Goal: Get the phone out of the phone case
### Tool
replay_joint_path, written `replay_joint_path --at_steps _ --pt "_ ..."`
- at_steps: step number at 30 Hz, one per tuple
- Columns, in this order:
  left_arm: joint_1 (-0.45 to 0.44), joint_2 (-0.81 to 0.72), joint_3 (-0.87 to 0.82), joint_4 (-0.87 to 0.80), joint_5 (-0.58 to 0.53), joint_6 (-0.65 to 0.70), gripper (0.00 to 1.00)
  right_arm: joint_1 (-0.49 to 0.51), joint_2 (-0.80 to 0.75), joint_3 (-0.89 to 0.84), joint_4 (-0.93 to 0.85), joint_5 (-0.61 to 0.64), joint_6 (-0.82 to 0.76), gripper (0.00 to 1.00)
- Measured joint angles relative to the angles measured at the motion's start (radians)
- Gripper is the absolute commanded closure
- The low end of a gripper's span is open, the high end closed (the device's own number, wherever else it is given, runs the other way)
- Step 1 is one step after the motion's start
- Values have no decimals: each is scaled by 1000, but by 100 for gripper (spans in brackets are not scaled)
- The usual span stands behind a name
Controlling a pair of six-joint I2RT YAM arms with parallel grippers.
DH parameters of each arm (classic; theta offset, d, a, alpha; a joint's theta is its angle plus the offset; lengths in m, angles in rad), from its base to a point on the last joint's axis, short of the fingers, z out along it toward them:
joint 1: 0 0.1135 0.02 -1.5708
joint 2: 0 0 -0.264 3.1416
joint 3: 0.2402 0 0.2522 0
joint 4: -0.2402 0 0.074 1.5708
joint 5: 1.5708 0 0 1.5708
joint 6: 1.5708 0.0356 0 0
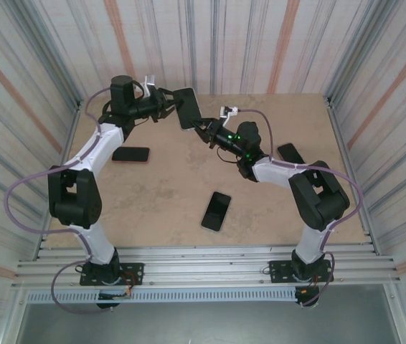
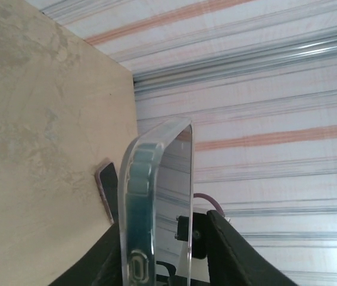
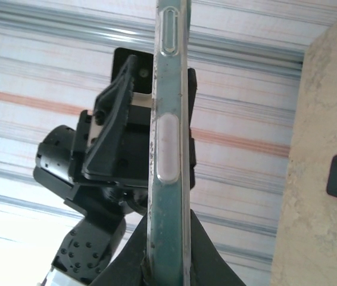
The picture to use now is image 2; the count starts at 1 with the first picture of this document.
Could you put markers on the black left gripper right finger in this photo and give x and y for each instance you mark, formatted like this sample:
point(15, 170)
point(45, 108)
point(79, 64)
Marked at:
point(234, 256)

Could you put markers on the pink phone case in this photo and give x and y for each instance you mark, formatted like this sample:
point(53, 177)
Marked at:
point(100, 186)

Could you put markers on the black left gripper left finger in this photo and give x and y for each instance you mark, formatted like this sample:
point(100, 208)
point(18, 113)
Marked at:
point(94, 265)

